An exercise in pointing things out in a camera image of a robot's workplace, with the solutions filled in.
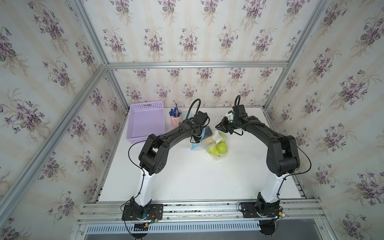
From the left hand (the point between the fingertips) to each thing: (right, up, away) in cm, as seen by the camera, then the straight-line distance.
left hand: (209, 136), depth 93 cm
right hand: (+5, +6, -1) cm, 8 cm away
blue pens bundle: (-23, +16, +11) cm, 30 cm away
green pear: (+2, -8, -4) cm, 9 cm away
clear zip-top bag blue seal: (-3, -3, -11) cm, 12 cm away
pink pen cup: (-22, +12, +6) cm, 26 cm away
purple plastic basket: (-47, +11, +19) cm, 52 cm away
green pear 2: (+7, -6, -2) cm, 10 cm away
